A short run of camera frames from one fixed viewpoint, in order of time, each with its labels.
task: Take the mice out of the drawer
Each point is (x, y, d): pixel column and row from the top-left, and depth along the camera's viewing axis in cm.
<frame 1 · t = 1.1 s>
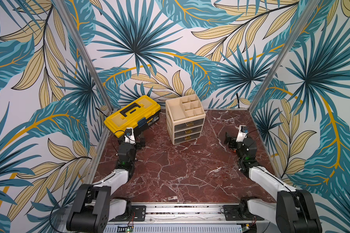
left hand: (134, 134, 85), fingers open
right hand: (236, 132, 85), fingers open
yellow black toolbox: (142, 112, 96), point 17 cm above the table
beige drawer organizer cabinet: (185, 117, 84), point 25 cm above the table
clear bottom drawer gold handle: (187, 137, 97), point 7 cm above the table

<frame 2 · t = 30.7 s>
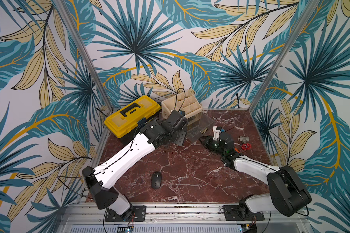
left hand: (178, 138, 71), fingers open
right hand: (197, 136, 85), fingers closed
black computer mouse: (156, 180, 84), point 3 cm above the table
red handle metal valve: (244, 146, 97), point 4 cm above the table
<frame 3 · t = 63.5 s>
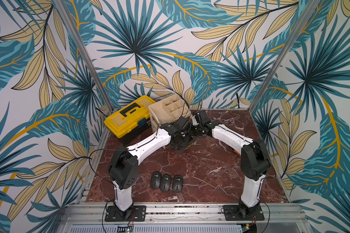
left hand: (184, 146, 84), fingers closed
right hand: (186, 130, 93), fingers closed
beige drawer organizer cabinet: (166, 111, 87), point 25 cm above the table
black computer mouse 2: (177, 183, 83), point 3 cm above the table
black computer mouse 3: (165, 182, 83), point 2 cm above the table
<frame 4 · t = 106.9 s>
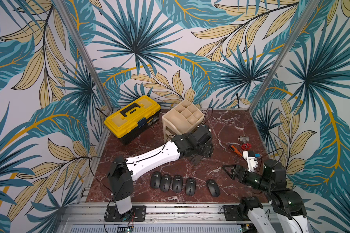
left hand: (208, 151, 74), fingers open
right hand: (227, 169, 67), fingers open
beige drawer organizer cabinet: (182, 119, 82), point 26 cm above the table
black computer mouse 4: (190, 186, 82), point 3 cm above the table
black computer mouse 5: (213, 187, 83), on the table
